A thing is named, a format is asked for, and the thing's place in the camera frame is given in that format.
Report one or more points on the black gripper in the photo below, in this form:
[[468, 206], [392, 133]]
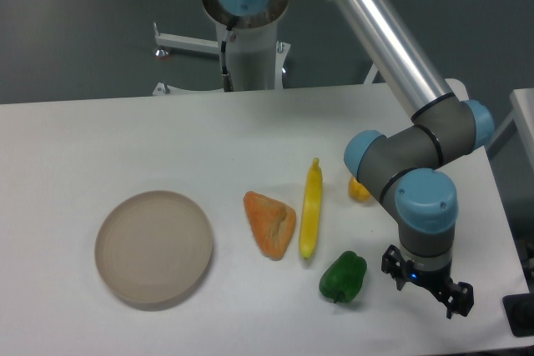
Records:
[[430, 273]]

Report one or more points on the yellow bell pepper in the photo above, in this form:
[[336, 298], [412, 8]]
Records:
[[357, 191]]

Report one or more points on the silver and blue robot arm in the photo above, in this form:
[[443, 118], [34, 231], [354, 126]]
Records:
[[402, 172]]

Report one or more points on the green bell pepper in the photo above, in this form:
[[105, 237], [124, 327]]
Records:
[[342, 281]]

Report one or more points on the black device at table edge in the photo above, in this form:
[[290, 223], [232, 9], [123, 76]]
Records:
[[519, 313]]

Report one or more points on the yellow banana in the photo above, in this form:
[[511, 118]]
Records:
[[310, 217]]

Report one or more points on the orange bread wedge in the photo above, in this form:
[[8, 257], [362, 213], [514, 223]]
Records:
[[272, 223]]

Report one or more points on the white side table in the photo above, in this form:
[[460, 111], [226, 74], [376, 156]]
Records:
[[519, 120]]

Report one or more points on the beige round plate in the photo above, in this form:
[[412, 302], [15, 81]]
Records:
[[153, 250]]

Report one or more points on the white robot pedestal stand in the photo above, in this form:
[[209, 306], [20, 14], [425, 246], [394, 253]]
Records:
[[251, 57]]

